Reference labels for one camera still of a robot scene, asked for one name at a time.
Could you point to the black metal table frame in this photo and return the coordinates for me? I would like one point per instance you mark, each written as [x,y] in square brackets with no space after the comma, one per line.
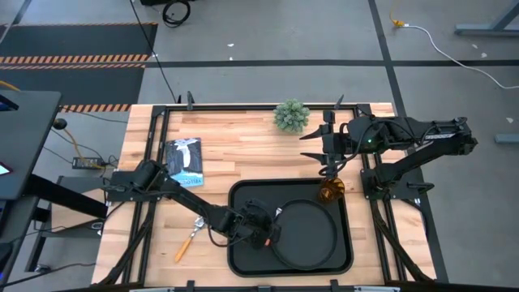
[243,108]

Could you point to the amber faceted glass cup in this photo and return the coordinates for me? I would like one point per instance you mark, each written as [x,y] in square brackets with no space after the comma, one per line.
[331,190]

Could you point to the black power adapter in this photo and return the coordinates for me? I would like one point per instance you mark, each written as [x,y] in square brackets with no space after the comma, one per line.
[87,162]

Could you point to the black hazard-striped floor mat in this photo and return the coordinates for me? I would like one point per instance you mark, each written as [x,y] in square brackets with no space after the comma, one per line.
[73,40]

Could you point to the grey desk leg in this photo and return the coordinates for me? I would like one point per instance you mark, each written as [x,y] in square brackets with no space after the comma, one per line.
[478,30]

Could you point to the black rectangular tray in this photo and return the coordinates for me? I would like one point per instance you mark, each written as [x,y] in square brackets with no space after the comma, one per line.
[251,261]

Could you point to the green artificial potted plant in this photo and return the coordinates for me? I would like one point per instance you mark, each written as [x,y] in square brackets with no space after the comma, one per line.
[291,116]

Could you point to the black round plate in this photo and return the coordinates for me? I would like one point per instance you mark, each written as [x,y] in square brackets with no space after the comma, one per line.
[308,235]

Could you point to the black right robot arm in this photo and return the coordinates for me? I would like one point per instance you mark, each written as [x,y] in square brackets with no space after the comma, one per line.
[405,130]

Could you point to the black upright frame post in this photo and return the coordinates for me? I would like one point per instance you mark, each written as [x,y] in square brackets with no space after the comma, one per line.
[334,286]
[190,101]
[338,103]
[190,286]

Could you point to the grey desk foot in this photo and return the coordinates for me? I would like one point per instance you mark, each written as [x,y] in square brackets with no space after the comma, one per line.
[507,139]

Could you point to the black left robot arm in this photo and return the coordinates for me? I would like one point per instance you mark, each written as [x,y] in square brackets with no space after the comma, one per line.
[190,200]

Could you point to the blue illustrated book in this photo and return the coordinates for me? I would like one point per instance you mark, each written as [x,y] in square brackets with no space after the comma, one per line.
[184,156]

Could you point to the yellow plug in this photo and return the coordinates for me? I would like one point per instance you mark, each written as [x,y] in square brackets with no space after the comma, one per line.
[399,24]

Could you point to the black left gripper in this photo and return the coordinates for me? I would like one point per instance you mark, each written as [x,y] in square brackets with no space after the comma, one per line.
[257,219]

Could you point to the black side desk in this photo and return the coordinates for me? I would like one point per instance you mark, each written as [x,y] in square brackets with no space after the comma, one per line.
[28,138]

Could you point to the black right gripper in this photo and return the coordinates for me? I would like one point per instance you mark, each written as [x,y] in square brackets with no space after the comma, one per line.
[340,138]

